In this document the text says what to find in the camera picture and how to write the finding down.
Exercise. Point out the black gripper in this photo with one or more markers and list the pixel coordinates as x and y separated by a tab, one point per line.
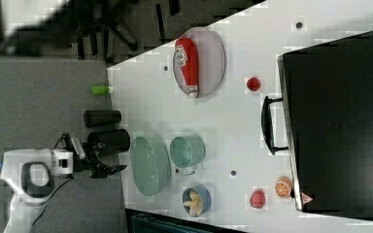
86	158

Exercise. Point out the green perforated strainer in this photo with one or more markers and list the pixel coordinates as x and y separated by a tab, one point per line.
150	165

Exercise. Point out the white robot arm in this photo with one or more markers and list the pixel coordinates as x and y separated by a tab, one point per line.
31	174

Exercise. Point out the black cylinder lower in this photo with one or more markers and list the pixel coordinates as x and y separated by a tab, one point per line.
118	138

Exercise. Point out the black cylinder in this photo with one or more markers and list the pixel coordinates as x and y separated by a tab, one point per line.
96	118
118	138

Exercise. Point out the black cylinder upper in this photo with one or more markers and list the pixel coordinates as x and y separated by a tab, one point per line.
96	118

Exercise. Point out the green marker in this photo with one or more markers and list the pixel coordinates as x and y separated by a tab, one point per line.
98	90

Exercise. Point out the green metal cup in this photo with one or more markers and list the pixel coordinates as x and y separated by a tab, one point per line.
186	152

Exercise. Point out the blue bowl with chips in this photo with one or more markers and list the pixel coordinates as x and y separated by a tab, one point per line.
197	200

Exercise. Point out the red ketchup bottle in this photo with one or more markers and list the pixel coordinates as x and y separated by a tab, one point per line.
187	57

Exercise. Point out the black office chair base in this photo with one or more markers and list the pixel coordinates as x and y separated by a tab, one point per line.
95	16

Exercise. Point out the grey oval plate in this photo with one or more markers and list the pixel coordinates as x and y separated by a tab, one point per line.
211	61

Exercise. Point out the red strawberry toy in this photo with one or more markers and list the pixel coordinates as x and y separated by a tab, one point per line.
257	199

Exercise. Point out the orange slice toy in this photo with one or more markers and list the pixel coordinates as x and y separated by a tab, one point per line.
283	187

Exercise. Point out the black toaster oven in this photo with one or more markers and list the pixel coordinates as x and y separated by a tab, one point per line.
327	96

